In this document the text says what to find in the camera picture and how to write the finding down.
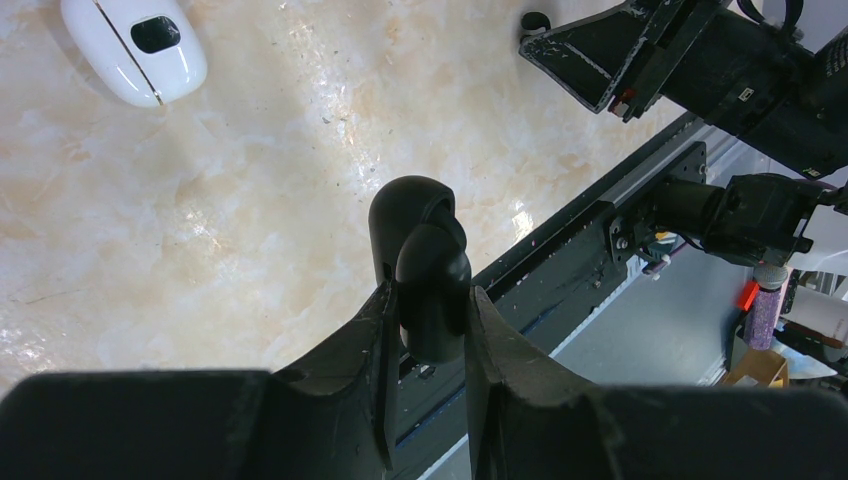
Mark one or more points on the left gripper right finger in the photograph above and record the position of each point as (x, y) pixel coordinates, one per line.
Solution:
(529, 417)

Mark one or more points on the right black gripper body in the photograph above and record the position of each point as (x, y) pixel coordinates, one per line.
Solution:
(619, 60)

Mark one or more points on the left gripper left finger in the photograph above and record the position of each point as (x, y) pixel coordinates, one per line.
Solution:
(328, 415)

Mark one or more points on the small black earbud tip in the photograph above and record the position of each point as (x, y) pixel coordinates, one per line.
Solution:
(535, 21)

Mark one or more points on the black oval case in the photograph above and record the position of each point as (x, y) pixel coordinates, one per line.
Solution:
(419, 246)

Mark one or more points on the white earbud charging case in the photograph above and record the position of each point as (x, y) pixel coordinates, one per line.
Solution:
(146, 52)

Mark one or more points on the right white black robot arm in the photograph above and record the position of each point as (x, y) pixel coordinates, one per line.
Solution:
(735, 71)

